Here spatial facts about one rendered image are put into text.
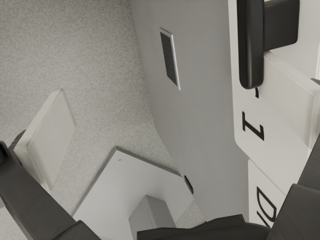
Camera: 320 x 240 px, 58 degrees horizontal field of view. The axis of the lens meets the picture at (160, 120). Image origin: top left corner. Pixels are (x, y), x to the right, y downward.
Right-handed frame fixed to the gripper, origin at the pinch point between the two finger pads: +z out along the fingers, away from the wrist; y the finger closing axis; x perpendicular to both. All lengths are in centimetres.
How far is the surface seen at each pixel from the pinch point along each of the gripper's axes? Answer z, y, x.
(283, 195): 3.5, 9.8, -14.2
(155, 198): 85, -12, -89
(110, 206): 81, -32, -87
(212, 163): 25.7, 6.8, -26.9
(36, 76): 83, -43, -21
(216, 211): 26.2, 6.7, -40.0
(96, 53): 87, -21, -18
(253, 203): 8.9, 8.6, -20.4
